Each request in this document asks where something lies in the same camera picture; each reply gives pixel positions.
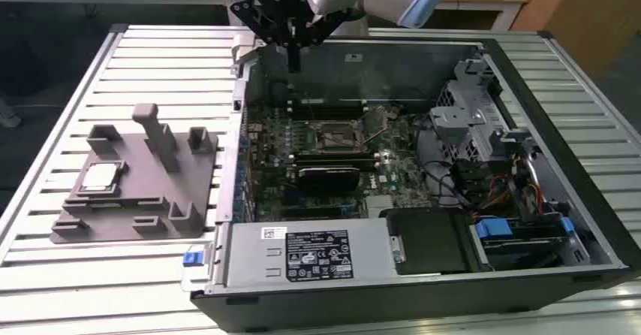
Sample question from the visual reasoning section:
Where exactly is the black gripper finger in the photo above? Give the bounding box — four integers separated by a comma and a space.
229, 0, 295, 74
293, 11, 347, 74

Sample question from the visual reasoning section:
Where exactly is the metal socket cover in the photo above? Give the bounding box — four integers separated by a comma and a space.
355, 106, 393, 143

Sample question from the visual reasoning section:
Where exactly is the silver square CPU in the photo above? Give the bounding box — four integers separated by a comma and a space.
82, 163, 121, 192

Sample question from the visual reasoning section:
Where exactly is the CPU socket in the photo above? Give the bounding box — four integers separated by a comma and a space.
307, 119, 363, 154

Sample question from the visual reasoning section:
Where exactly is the metal drive cage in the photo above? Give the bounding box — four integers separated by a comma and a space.
427, 59, 506, 163

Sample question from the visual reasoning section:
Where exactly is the green motherboard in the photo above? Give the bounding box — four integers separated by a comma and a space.
239, 100, 437, 223

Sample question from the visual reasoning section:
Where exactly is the black graphics card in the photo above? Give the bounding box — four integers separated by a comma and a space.
297, 166, 361, 194

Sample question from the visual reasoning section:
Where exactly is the black expansion slot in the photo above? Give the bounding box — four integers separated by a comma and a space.
278, 206, 339, 218

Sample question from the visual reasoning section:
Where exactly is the silver chipset heat sink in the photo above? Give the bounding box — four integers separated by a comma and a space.
366, 195, 395, 219

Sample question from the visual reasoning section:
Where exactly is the grey plastic parts rack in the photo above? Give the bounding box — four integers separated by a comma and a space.
49, 103, 221, 245

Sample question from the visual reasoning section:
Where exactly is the wooden cabinet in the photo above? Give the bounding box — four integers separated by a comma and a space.
513, 0, 641, 84

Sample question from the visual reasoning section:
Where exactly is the white chair base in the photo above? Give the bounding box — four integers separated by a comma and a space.
0, 97, 22, 128

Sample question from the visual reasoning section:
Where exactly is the black plastic cover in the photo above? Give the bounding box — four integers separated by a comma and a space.
378, 206, 490, 276

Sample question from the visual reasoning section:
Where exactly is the grey power supply unit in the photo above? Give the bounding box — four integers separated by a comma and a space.
219, 217, 406, 289

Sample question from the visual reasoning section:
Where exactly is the blue disk carrier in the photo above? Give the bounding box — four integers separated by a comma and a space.
473, 216, 577, 272

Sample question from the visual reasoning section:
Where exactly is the blue plastic latch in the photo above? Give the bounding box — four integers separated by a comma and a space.
182, 249, 207, 267

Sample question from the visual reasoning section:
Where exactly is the black open PC case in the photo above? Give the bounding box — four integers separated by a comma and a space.
189, 30, 641, 333

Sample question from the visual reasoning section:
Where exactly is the silver case latch bracket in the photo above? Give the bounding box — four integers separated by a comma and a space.
230, 33, 257, 76

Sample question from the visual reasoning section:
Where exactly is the black cable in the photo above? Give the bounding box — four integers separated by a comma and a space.
419, 158, 477, 210

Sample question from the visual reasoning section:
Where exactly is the orange yellow wire bundle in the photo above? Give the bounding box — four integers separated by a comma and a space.
474, 152, 550, 218

